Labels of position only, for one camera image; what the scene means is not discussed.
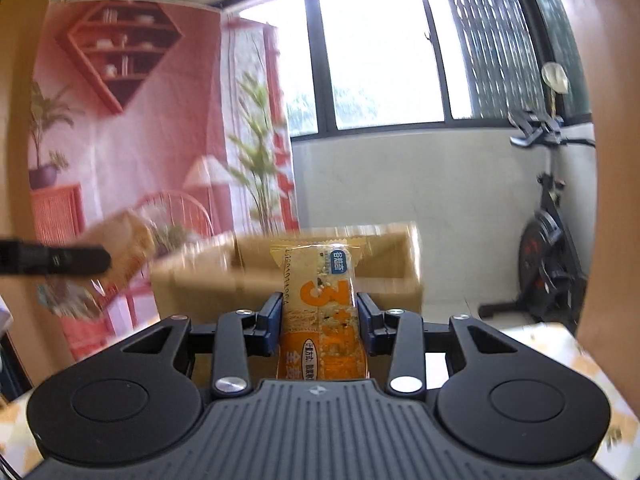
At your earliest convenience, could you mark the black exercise bike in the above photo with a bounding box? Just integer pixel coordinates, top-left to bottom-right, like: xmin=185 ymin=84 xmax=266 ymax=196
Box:
xmin=479 ymin=109 xmax=598 ymax=335

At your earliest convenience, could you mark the orange and white snack packet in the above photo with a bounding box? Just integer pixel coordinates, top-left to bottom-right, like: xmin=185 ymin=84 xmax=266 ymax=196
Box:
xmin=270 ymin=239 xmax=370 ymax=381

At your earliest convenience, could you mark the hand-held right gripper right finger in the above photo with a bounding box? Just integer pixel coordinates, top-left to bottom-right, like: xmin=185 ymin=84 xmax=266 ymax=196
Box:
xmin=356 ymin=291 xmax=520 ymax=397

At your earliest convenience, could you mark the tan snack packet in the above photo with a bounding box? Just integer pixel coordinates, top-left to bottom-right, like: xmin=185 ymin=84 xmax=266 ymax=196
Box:
xmin=39 ymin=209 xmax=157 ymax=319

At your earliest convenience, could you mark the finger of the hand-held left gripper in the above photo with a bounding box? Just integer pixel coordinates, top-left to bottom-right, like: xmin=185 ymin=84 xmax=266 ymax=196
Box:
xmin=0 ymin=239 xmax=112 ymax=277

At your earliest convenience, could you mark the wooden cabinet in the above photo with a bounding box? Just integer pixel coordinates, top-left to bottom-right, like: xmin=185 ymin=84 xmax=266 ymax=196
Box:
xmin=0 ymin=0 xmax=76 ymax=403

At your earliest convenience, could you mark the cardboard box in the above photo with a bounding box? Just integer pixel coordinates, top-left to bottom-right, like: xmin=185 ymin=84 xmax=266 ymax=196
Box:
xmin=150 ymin=221 xmax=427 ymax=328

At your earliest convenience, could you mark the black framed window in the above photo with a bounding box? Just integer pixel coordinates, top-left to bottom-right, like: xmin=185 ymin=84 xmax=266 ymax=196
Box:
xmin=225 ymin=0 xmax=596 ymax=139

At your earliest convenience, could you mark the pink printed wall backdrop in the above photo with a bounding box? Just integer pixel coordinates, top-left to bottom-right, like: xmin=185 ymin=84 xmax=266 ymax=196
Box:
xmin=29 ymin=0 xmax=301 ymax=362

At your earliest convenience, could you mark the checkered flower tablecloth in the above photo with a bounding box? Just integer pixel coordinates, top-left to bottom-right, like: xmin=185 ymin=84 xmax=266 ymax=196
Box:
xmin=0 ymin=322 xmax=626 ymax=480

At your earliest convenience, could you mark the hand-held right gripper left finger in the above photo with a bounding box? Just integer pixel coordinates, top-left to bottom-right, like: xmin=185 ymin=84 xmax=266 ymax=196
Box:
xmin=122 ymin=291 xmax=284 ymax=400

